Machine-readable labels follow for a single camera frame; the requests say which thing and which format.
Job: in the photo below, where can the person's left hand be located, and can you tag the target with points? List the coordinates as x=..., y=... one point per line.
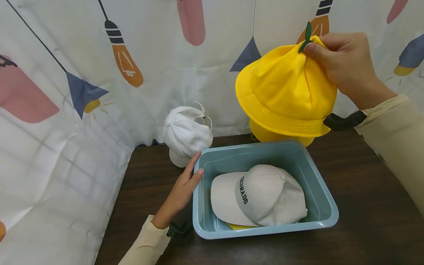
x=180, y=191

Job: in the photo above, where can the person's right hand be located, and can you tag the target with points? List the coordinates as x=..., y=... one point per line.
x=351, y=62

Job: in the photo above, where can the person's left index finger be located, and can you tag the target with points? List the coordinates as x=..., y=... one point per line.
x=193, y=163

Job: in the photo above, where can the person's left thumb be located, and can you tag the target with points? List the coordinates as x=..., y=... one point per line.
x=197, y=177

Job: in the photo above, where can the person's right index finger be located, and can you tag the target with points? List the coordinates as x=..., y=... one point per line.
x=334, y=38

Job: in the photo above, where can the person's right thumb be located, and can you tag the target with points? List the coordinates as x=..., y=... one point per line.
x=316, y=53

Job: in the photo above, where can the yellow bucket hat green stem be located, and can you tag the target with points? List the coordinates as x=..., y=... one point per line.
x=285, y=88

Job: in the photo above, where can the light blue plastic bin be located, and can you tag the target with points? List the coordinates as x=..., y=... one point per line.
x=318, y=206

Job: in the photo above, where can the person's right forearm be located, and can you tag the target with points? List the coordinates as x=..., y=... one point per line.
x=397, y=140

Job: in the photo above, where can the person's left forearm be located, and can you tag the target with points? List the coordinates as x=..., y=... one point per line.
x=149, y=241

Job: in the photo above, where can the white baseball cap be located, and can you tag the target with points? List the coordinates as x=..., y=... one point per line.
x=185, y=134

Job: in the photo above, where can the black wrist band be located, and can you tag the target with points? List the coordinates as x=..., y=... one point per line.
x=178, y=230
x=344, y=120

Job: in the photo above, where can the yellow flat item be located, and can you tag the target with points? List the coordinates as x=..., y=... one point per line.
x=237, y=226

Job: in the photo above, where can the beige lettered baseball cap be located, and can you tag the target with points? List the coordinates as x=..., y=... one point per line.
x=265, y=195

